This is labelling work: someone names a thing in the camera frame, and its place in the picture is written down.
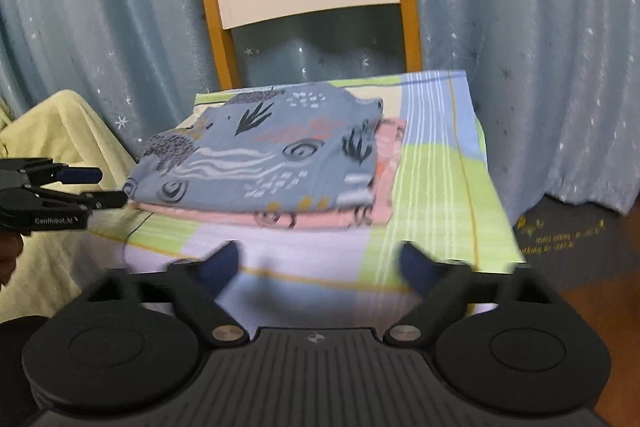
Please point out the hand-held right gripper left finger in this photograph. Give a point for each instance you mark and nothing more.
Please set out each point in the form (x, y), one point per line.
(220, 269)

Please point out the green sofa cover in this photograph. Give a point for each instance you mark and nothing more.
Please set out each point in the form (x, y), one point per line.
(65, 127)

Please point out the dark floor mat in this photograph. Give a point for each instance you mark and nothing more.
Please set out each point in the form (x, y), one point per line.
(575, 237)

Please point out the blue star curtain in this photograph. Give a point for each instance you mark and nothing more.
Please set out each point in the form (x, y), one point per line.
(525, 57)

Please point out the folded pink patterned garment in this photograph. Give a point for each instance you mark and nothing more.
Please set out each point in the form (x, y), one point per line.
(391, 157)

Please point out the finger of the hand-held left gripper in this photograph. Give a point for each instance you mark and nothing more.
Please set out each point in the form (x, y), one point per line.
(102, 200)
(82, 175)

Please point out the striped chair cover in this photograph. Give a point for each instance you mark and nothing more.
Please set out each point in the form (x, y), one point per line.
(440, 187)

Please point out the blue patterned garment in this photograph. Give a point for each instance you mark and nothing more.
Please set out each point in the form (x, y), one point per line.
(260, 152)

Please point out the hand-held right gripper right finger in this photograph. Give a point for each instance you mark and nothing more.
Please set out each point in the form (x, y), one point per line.
(417, 269)

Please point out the person's black trouser leg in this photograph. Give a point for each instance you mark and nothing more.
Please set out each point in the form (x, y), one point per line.
(20, 332)

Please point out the person's left hand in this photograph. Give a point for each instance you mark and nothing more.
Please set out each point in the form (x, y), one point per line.
(9, 254)

